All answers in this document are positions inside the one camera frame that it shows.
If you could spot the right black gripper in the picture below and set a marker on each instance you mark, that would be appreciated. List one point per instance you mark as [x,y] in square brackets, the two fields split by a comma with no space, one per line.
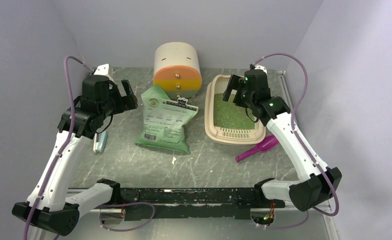
[235,82]

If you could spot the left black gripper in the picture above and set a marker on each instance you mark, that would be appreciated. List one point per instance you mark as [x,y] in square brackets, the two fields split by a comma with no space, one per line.
[129,101]

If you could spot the green litter bag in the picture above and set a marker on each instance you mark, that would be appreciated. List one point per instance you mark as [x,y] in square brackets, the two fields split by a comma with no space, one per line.
[164,120]

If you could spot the magenta plastic scoop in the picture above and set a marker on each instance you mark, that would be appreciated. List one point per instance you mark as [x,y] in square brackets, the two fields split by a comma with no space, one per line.
[265,145]

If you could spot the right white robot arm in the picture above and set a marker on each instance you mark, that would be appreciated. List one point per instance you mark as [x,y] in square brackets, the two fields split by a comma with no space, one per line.
[317,182]

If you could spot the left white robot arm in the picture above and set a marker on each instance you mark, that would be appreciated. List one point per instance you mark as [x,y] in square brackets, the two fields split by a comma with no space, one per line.
[48,207]

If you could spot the beige litter box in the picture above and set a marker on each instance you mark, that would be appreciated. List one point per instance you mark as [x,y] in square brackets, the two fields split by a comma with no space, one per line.
[226,123]

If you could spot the beige orange drawer cabinet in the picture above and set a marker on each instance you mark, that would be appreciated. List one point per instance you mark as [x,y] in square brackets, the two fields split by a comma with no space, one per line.
[177,70]

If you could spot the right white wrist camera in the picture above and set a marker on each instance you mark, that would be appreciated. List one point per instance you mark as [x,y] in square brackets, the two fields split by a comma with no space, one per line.
[258,67]

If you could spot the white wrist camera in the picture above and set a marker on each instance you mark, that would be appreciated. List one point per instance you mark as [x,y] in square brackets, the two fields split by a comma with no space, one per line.
[104,70]
[258,67]

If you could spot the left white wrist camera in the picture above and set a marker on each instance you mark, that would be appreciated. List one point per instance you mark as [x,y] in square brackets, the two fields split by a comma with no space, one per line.
[104,70]

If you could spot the black mounting rail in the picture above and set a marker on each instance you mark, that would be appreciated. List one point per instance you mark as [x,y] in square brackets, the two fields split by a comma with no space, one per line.
[184,203]

